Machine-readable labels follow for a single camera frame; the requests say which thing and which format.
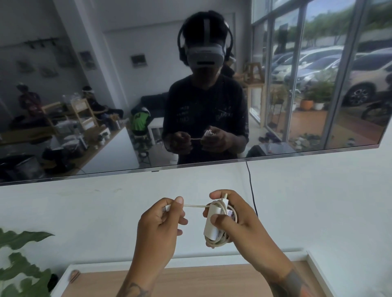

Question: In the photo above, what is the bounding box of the person's right hand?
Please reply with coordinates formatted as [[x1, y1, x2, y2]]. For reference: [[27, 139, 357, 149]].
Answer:
[[202, 190, 293, 277]]

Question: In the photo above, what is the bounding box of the person's left hand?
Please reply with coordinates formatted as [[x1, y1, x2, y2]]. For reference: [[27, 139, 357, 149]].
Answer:
[[135, 197, 188, 271]]

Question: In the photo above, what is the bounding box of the white charging cable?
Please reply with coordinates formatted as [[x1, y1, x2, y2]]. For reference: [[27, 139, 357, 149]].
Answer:
[[165, 192, 238, 248]]

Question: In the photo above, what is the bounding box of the white power adapter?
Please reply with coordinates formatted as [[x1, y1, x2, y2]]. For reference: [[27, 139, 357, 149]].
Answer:
[[204, 204, 228, 243]]

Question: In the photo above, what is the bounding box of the person's left forearm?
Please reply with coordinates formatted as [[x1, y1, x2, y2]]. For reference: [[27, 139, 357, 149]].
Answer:
[[116, 266, 172, 297]]

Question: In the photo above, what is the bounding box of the person's right forearm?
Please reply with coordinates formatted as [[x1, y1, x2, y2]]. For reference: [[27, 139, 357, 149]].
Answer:
[[260, 258, 317, 297]]

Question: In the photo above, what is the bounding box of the green leafy plant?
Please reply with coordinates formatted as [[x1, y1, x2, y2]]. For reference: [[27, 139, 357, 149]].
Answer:
[[0, 228, 59, 297]]

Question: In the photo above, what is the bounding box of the black power cable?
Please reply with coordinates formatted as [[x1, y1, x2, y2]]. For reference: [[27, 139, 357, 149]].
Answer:
[[246, 161, 259, 216]]

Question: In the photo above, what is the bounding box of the wall-mounted black television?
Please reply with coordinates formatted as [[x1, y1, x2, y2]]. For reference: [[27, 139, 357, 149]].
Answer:
[[0, 0, 392, 187]]

